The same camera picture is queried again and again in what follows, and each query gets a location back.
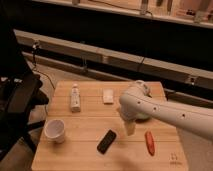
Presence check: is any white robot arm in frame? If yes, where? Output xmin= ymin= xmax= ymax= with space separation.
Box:
xmin=119 ymin=80 xmax=213 ymax=141

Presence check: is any white tube bottle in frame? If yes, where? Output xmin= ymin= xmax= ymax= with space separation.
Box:
xmin=70 ymin=84 xmax=81 ymax=113

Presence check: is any black cable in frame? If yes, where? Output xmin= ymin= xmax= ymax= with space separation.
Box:
xmin=31 ymin=41 xmax=56 ymax=90

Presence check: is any green bowl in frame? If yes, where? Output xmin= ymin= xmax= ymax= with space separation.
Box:
xmin=136 ymin=113 xmax=151 ymax=121

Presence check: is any white small block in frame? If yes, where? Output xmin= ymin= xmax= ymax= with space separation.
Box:
xmin=103 ymin=89 xmax=114 ymax=104

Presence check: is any black eraser block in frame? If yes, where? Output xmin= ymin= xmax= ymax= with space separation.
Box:
xmin=97 ymin=130 xmax=116 ymax=154

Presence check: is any orange carrot toy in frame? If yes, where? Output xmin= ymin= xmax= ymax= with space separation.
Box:
xmin=145 ymin=131 xmax=155 ymax=156

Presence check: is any white paper cup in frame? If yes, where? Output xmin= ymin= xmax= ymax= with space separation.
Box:
xmin=44 ymin=119 xmax=65 ymax=143

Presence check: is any black office chair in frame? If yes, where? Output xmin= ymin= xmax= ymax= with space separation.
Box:
xmin=0 ymin=26 xmax=49 ymax=161

